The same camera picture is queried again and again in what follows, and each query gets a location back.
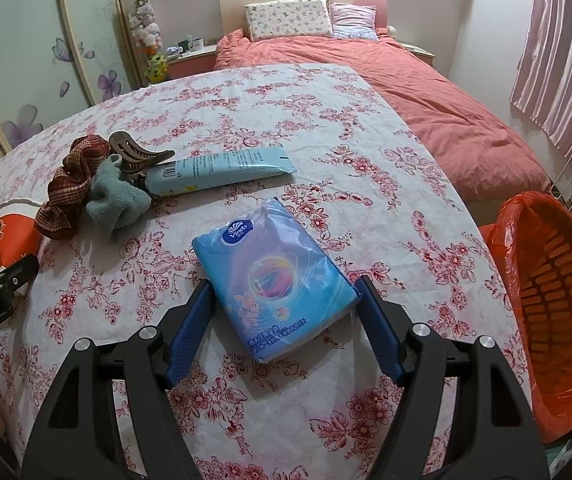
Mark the white mug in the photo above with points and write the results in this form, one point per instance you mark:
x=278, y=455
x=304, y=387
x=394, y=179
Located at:
x=195, y=44

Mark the brown hair clip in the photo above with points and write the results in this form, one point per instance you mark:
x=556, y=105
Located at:
x=134, y=158

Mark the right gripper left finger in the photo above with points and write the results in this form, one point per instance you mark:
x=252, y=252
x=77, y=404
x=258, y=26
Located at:
x=75, y=434

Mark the salmon pink duvet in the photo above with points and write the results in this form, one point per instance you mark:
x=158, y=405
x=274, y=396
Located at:
x=483, y=157

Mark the plush toy tower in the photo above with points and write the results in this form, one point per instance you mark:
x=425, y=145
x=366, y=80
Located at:
x=147, y=41

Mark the light blue tube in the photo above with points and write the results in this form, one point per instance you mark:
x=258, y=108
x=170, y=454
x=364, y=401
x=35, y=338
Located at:
x=199, y=173

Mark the right nightstand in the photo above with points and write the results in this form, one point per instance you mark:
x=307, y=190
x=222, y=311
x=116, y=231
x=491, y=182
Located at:
x=421, y=53

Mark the floral pink tablecloth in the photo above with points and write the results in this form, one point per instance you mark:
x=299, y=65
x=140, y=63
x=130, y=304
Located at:
x=276, y=390

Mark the sliding wardrobe with flowers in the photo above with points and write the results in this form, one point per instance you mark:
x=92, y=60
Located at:
x=58, y=57

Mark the pink curtain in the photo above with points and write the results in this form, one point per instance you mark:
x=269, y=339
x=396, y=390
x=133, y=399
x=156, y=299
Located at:
x=543, y=86

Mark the orange paper cup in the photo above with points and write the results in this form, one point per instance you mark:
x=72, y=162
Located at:
x=18, y=234

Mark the striped pink pillow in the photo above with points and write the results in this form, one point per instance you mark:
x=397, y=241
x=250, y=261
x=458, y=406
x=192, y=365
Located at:
x=350, y=21

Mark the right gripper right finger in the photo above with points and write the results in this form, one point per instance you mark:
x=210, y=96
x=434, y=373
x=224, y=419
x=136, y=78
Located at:
x=493, y=433

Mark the pink left nightstand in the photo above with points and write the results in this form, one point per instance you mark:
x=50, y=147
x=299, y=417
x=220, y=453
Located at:
x=192, y=63

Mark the brown striped scrunchie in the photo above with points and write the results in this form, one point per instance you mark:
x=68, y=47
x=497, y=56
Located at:
x=59, y=216

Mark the blue tissue pack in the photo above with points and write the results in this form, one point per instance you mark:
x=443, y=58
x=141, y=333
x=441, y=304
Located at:
x=276, y=285

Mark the floral white pillow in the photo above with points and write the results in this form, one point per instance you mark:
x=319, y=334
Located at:
x=288, y=18

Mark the orange plastic basket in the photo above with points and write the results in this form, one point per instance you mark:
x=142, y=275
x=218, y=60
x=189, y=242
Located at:
x=531, y=245

